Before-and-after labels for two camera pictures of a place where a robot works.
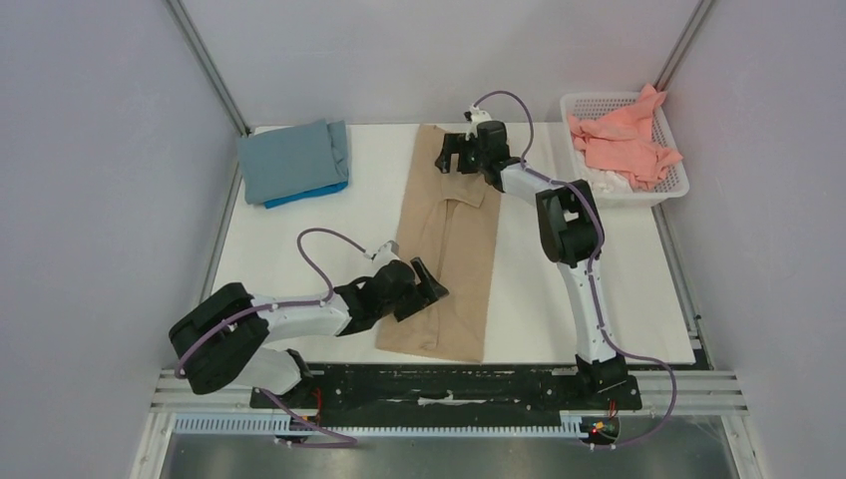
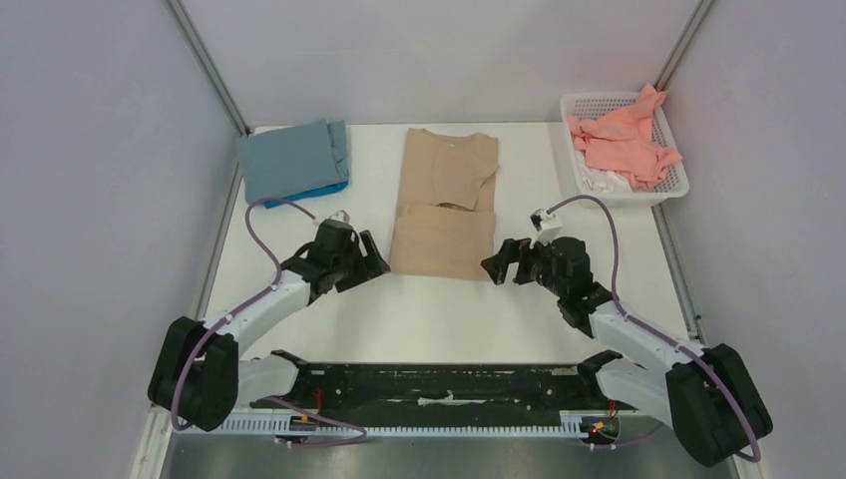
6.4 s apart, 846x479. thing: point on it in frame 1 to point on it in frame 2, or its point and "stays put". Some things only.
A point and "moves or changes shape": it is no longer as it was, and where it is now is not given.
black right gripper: [459, 151] to [521, 261]
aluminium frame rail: [208, 66] stays put
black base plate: [449, 392] stays put
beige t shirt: [448, 221] moves or changes shape
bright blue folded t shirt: [321, 191] stays put
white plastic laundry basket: [583, 107] stays put
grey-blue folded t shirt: [286, 161] stays put
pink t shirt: [619, 139] stays put
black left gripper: [433, 292] to [375, 264]
